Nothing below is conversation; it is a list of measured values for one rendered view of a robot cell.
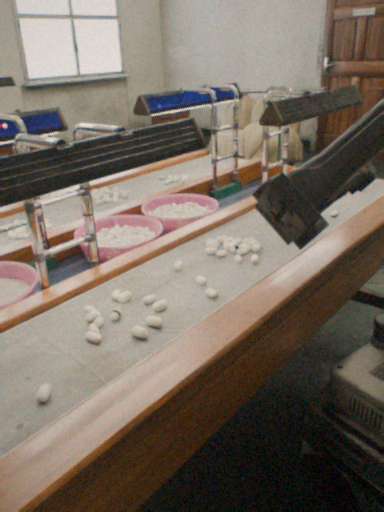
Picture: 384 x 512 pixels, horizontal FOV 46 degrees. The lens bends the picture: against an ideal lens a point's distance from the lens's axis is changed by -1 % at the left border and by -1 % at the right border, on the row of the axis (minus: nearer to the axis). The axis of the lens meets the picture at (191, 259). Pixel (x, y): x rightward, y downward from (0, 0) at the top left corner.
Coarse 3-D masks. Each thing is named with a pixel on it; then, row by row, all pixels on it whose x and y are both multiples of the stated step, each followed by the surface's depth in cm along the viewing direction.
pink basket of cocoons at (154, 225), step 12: (108, 216) 148; (120, 216) 149; (132, 216) 149; (144, 216) 147; (84, 228) 142; (96, 228) 146; (108, 228) 149; (156, 228) 143; (84, 252) 133; (108, 252) 127; (120, 252) 128
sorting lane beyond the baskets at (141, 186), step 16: (192, 160) 230; (208, 160) 229; (224, 160) 228; (240, 160) 227; (144, 176) 205; (192, 176) 202; (144, 192) 182; (48, 208) 168; (64, 208) 168; (80, 208) 167; (96, 208) 166; (0, 224) 155; (64, 224) 152; (0, 240) 141; (16, 240) 141
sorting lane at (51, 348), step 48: (192, 240) 135; (96, 288) 110; (144, 288) 109; (192, 288) 109; (240, 288) 108; (0, 336) 93; (48, 336) 92; (0, 384) 79; (96, 384) 78; (0, 432) 69
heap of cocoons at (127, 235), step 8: (96, 232) 143; (104, 232) 144; (112, 232) 143; (120, 232) 144; (128, 232) 144; (136, 232) 143; (144, 232) 142; (152, 232) 141; (104, 240) 138; (112, 240) 136; (120, 240) 138; (128, 240) 138; (136, 240) 138; (144, 240) 138
